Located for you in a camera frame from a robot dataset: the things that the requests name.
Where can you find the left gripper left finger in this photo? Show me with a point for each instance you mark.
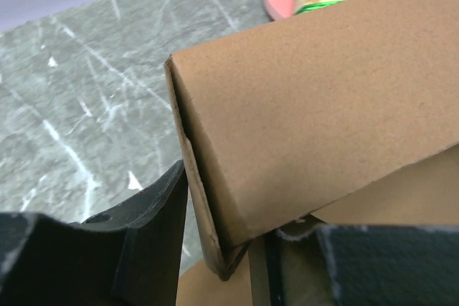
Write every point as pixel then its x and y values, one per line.
pixel 127 255

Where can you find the brown cardboard box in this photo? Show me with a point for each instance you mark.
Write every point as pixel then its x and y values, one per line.
pixel 344 115

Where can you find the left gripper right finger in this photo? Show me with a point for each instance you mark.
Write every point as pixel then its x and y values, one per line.
pixel 362 265

